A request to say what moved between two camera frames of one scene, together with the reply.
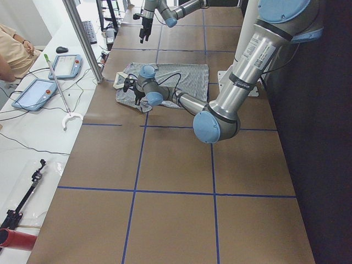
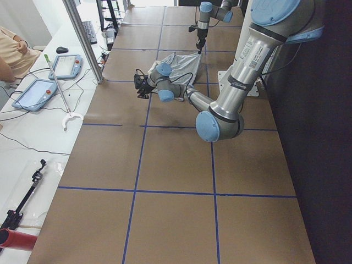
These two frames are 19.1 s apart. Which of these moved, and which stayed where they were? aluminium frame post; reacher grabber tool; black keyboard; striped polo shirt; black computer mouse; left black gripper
Moved: striped polo shirt; left black gripper
Stayed: reacher grabber tool; aluminium frame post; black computer mouse; black keyboard
